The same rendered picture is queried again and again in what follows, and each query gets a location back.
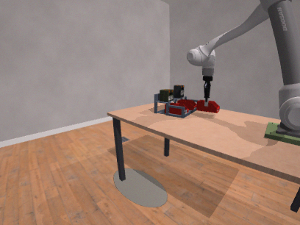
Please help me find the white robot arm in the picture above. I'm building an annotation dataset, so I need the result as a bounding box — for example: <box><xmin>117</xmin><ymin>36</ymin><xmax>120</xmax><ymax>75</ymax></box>
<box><xmin>187</xmin><ymin>0</ymin><xmax>300</xmax><ymax>138</ymax></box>

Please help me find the red bin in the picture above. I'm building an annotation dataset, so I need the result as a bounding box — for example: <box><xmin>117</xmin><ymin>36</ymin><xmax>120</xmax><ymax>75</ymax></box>
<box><xmin>165</xmin><ymin>103</ymin><xmax>189</xmax><ymax>115</ymax></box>
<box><xmin>177</xmin><ymin>99</ymin><xmax>197</xmax><ymax>110</ymax></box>
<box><xmin>196</xmin><ymin>100</ymin><xmax>220</xmax><ymax>113</ymax></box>

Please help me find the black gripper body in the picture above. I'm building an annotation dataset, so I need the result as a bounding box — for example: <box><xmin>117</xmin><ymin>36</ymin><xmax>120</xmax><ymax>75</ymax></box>
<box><xmin>203</xmin><ymin>76</ymin><xmax>213</xmax><ymax>86</ymax></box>

